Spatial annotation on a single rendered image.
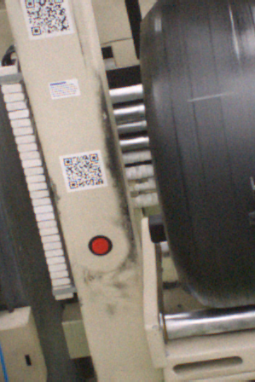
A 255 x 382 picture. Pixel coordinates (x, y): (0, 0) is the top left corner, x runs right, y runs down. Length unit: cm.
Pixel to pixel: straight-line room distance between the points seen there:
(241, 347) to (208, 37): 58
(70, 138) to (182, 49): 27
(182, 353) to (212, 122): 50
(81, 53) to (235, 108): 29
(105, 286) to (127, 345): 14
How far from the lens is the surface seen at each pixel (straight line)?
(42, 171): 188
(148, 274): 204
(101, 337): 205
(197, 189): 166
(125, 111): 225
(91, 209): 190
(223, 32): 173
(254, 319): 195
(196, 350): 196
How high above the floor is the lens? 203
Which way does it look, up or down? 27 degrees down
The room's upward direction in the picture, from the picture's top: 12 degrees counter-clockwise
